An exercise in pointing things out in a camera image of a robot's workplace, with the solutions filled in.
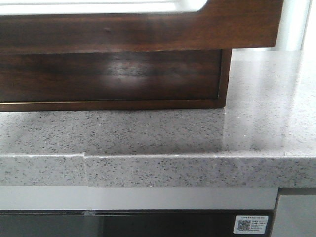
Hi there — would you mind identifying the dark wooden drawer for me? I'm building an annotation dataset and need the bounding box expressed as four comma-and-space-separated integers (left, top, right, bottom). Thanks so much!
0, 50, 221, 102
0, 0, 283, 54

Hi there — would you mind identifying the grey cabinet panel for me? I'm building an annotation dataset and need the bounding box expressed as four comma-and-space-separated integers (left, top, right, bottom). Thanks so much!
271, 188, 316, 237

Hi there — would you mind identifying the white QR code sticker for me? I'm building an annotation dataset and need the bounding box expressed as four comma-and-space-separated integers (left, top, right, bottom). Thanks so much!
233, 215, 269, 234

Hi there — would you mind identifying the dark wooden drawer cabinet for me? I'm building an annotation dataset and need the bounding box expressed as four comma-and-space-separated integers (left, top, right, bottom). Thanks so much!
0, 49, 232, 112

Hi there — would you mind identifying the white tray on cabinet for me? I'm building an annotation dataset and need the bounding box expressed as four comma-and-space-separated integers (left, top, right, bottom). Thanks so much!
0, 0, 207, 16

